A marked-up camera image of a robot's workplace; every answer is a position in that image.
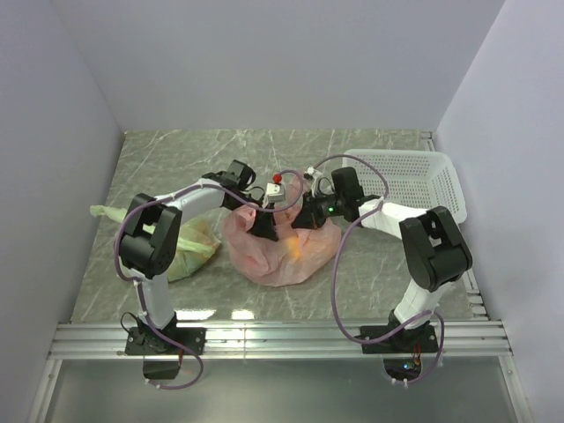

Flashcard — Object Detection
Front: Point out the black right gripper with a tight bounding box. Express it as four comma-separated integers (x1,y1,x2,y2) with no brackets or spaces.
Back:
293,189,346,230

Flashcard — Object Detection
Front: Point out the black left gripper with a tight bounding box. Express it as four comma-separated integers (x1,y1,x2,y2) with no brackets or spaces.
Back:
226,193,278,242

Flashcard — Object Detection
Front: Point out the fake orange fruit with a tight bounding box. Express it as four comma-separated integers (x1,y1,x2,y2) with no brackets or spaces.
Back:
284,236,302,260

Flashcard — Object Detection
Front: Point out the pink plastic bag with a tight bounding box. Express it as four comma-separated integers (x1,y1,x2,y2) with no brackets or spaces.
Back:
220,167,343,287

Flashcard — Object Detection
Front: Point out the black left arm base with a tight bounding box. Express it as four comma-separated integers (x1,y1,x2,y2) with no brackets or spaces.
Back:
124,327,206,356

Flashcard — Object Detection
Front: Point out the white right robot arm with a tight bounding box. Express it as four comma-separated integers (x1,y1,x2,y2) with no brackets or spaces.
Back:
293,167,473,352

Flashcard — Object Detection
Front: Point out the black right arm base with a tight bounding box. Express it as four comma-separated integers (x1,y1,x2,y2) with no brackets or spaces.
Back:
356,324,439,354

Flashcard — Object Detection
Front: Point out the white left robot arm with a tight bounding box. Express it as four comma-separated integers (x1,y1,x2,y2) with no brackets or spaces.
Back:
114,160,286,354

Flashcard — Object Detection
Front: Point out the tied green plastic bag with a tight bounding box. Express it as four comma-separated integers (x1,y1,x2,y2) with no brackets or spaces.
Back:
90,205,221,284

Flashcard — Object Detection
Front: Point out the white perforated plastic basket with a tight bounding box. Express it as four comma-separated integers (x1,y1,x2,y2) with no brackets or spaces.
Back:
342,149,467,224

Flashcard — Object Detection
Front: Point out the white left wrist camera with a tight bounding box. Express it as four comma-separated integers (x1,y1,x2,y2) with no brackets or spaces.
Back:
263,174,286,205

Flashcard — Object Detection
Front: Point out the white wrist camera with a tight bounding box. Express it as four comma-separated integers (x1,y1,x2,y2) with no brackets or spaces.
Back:
263,174,286,205
303,167,323,197

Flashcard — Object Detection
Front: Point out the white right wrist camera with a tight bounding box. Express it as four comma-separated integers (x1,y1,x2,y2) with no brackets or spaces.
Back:
303,167,323,197

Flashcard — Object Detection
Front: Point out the aluminium front rail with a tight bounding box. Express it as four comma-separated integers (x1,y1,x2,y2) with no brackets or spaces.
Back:
48,320,513,360

